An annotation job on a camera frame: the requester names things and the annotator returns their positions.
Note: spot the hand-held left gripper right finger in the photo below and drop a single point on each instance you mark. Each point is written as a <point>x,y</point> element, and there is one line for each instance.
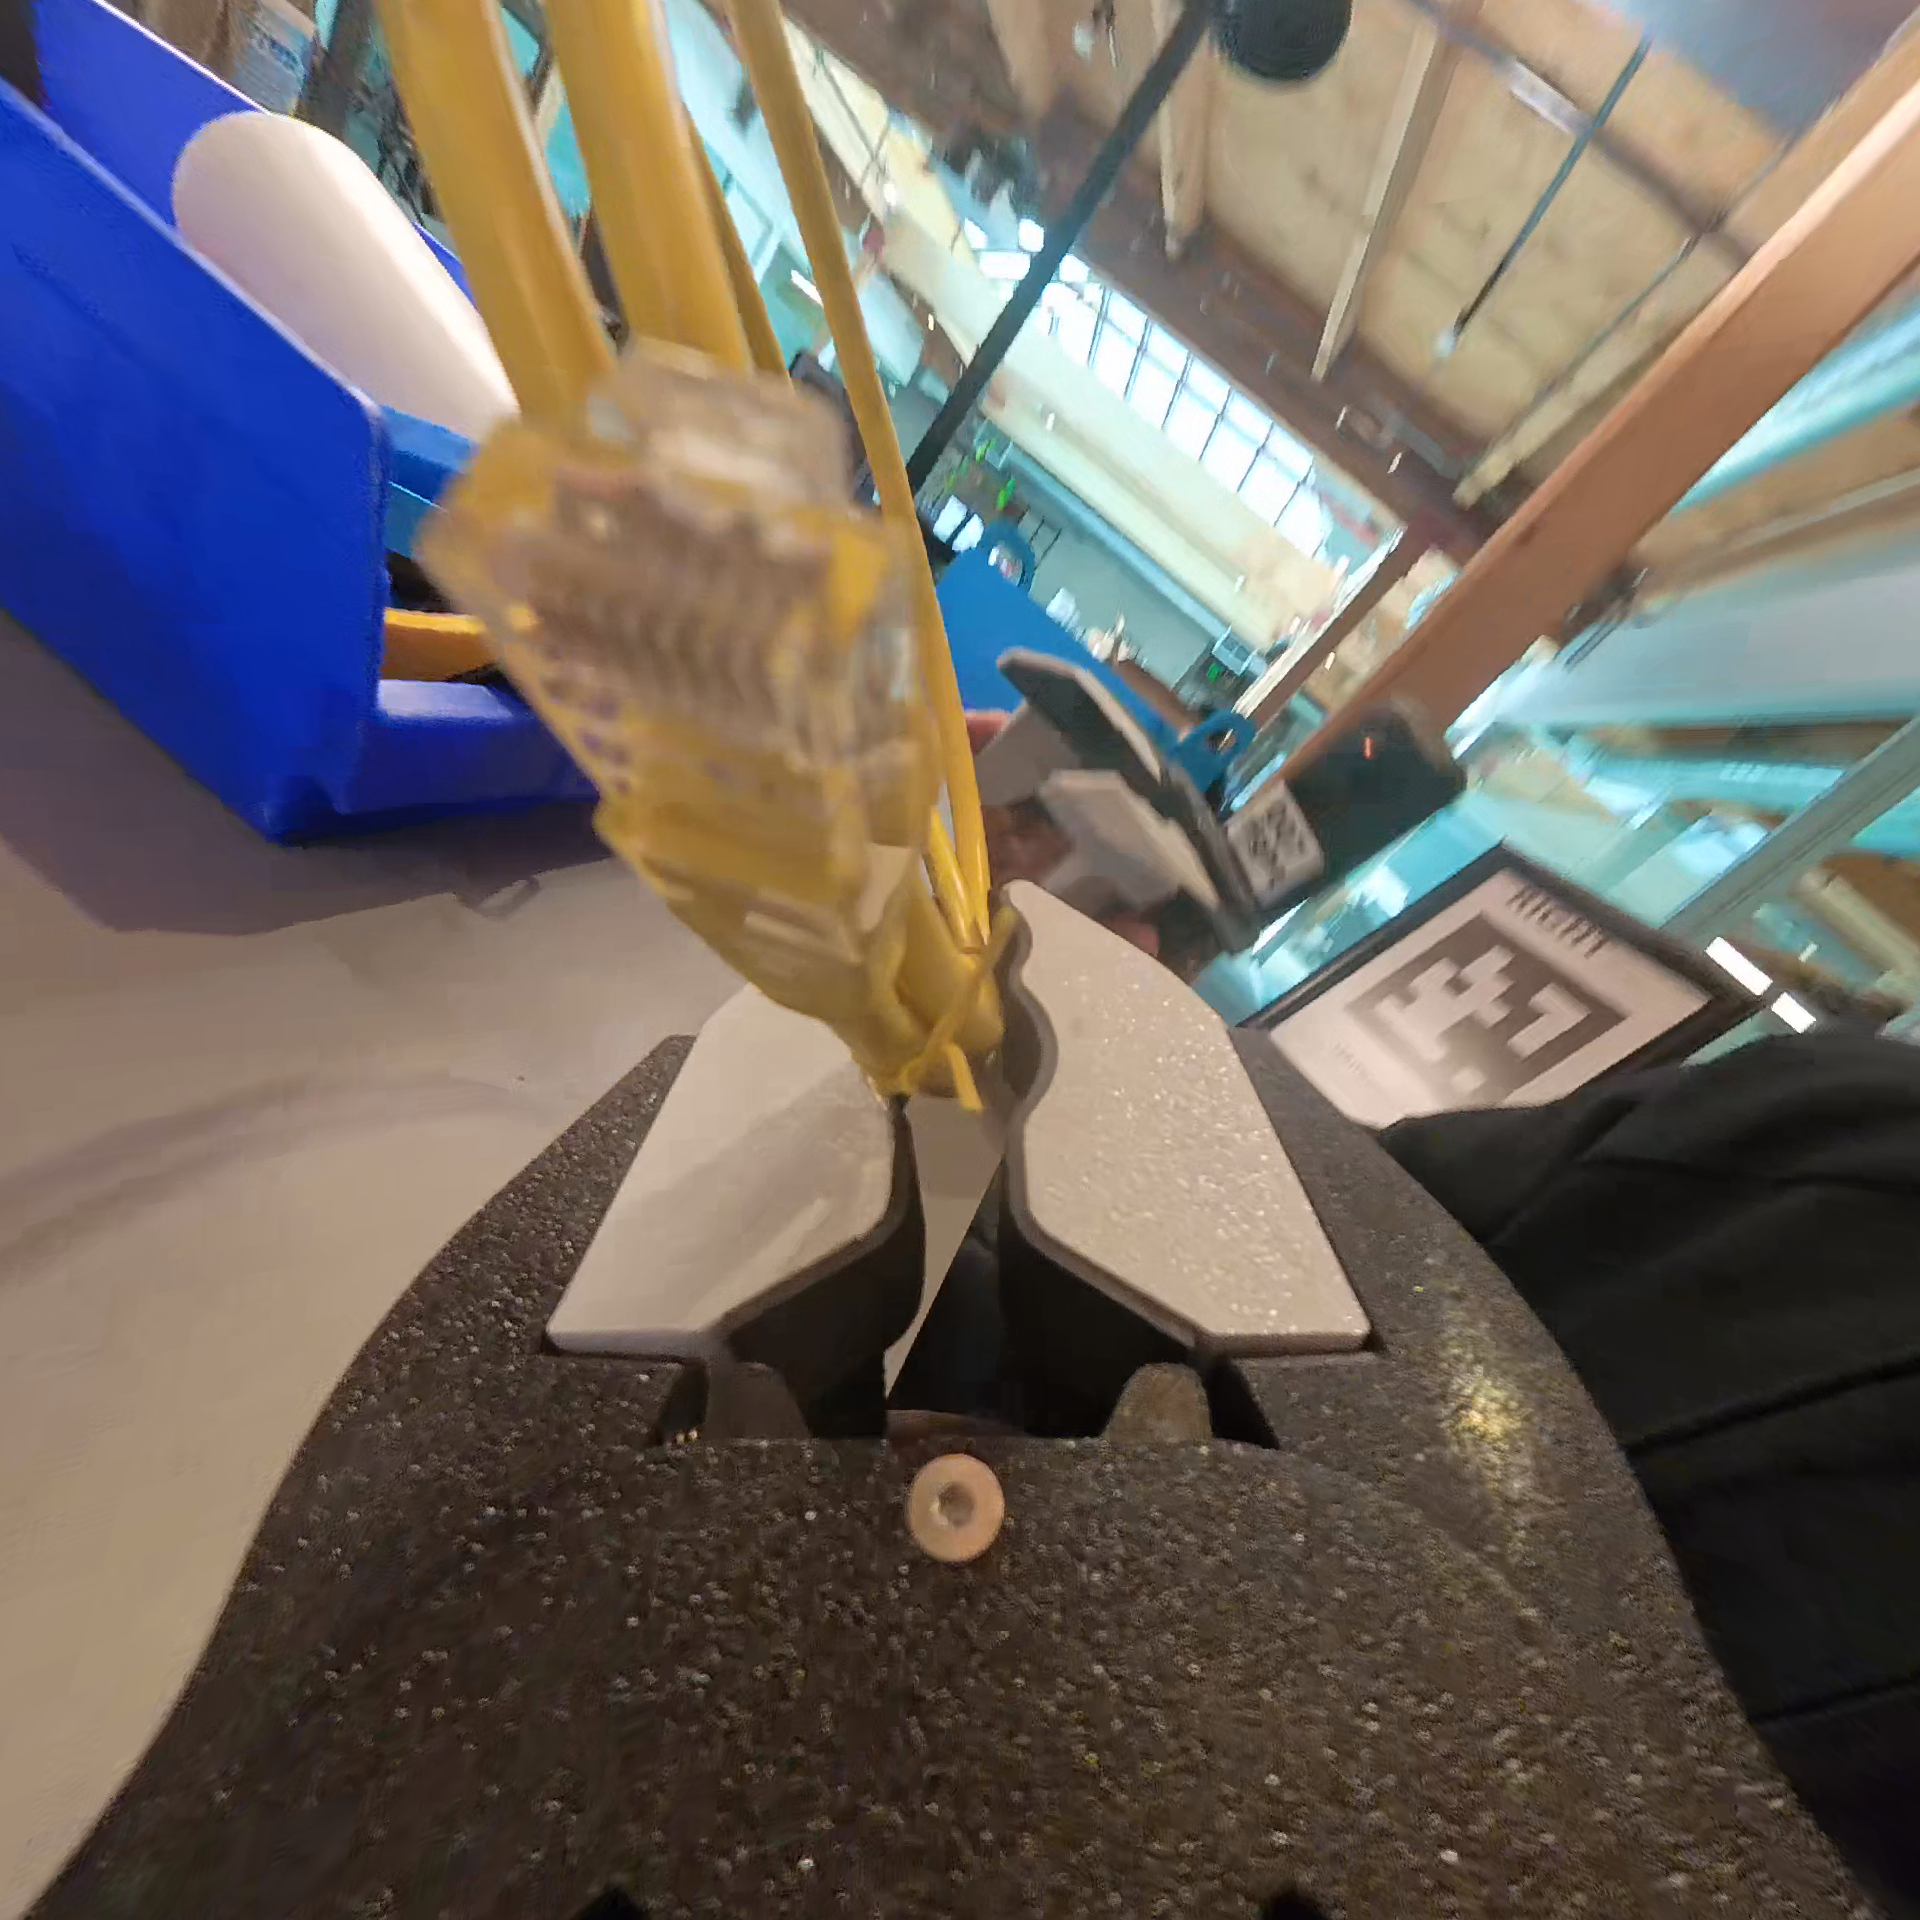
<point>1187,1172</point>

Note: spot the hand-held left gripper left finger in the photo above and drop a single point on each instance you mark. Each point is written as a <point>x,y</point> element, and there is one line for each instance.
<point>736,1201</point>

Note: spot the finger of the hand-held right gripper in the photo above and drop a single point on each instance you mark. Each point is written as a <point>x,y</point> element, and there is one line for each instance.
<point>1119,720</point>
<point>1133,834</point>

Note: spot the blue storage bin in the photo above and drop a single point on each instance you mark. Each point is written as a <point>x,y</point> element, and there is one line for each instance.
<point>1038,616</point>
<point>181,524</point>

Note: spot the person's right hand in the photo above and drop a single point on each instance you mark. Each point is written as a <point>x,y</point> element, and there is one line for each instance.
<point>1038,844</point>

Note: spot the black framed tag sign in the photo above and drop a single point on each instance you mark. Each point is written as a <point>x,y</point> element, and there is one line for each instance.
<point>1501,1005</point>

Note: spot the black round disc stand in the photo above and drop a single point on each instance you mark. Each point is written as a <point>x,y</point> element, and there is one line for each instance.
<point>1079,212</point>

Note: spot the person's black sweater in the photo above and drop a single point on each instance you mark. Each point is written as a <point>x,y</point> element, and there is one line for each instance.
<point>1725,1350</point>

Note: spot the yellow tape roll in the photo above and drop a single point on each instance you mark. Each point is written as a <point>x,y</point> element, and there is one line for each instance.
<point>435,641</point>

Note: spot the white film roll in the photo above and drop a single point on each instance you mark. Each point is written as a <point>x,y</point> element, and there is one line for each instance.
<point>345,284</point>

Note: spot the wooden support post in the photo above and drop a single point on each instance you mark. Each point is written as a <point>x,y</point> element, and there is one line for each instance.
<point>1651,436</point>

